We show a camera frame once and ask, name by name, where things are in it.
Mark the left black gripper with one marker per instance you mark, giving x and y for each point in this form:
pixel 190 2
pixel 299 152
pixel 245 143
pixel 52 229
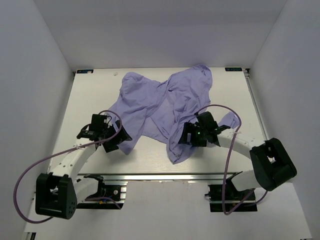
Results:
pixel 121 136

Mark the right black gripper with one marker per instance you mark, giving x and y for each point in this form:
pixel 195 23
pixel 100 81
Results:
pixel 189 128

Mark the lilac zip jacket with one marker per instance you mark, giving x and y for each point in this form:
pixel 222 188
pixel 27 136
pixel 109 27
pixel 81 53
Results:
pixel 159 110

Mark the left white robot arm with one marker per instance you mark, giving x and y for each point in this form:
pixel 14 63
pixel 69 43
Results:
pixel 59 191

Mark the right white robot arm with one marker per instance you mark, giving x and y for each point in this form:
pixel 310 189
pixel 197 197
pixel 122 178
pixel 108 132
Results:
pixel 272 166

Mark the right blue table label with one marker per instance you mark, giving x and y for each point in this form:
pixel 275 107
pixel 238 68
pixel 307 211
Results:
pixel 233 69

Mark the blue table label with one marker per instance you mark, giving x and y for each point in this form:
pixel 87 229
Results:
pixel 233 69
pixel 84 71

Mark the left blue table label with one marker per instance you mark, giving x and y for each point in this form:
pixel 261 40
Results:
pixel 84 71

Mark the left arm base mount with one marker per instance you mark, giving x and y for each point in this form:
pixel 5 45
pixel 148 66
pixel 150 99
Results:
pixel 95 192

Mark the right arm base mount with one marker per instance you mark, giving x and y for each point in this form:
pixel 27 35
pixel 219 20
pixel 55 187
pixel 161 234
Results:
pixel 232 198

